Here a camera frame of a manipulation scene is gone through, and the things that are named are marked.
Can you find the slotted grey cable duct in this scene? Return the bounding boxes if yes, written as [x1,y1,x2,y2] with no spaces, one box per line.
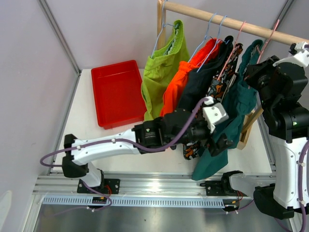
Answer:
[42,195,237,208]

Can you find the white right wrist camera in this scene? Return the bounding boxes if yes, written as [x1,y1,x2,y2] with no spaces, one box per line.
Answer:
[273,42,309,68]

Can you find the lime green shorts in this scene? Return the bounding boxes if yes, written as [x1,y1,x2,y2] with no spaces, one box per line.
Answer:
[141,20,189,121]

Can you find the aluminium mounting rail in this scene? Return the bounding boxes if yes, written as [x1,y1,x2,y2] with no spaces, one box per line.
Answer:
[31,171,281,199]

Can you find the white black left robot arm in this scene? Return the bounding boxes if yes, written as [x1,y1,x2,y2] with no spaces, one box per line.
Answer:
[61,104,233,193]

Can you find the blue hanger of green shorts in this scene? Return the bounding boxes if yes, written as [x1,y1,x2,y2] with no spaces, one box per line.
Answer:
[150,0,179,58]

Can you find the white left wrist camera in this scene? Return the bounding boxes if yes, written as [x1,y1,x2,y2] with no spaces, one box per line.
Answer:
[202,96,229,134]

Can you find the orange grey camouflage shorts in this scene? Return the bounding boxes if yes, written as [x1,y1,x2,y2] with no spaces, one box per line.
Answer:
[182,43,244,160]

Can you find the black shorts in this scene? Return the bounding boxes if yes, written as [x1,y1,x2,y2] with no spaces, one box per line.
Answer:
[177,35,234,112]

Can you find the pink hanger of camouflage shorts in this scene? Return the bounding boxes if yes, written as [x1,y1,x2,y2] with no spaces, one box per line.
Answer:
[217,21,247,81]

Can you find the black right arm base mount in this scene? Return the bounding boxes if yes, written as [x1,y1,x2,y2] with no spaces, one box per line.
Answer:
[199,180,247,197]

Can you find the wooden clothes rack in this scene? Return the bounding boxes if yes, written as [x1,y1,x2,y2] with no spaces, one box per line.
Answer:
[156,0,309,150]

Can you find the pink hanger of teal shorts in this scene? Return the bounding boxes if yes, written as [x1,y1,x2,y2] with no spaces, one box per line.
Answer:
[256,19,280,64]

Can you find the red plastic bin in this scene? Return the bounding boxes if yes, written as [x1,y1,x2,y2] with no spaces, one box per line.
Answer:
[91,60,146,130]

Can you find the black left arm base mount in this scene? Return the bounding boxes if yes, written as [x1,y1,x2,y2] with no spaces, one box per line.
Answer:
[77,178,121,194]

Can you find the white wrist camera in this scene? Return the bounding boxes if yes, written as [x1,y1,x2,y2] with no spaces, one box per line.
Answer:
[202,96,229,134]
[273,42,309,68]

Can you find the teal green shorts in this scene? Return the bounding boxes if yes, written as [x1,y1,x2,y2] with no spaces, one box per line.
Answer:
[192,39,264,181]

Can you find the blue hanger of orange shorts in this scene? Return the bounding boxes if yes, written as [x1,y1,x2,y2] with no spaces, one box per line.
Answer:
[187,12,219,62]

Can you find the blue hanger of black shorts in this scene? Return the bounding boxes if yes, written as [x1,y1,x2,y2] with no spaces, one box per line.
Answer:
[196,15,229,73]

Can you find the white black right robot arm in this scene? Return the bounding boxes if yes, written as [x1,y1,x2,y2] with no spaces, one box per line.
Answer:
[220,56,309,219]

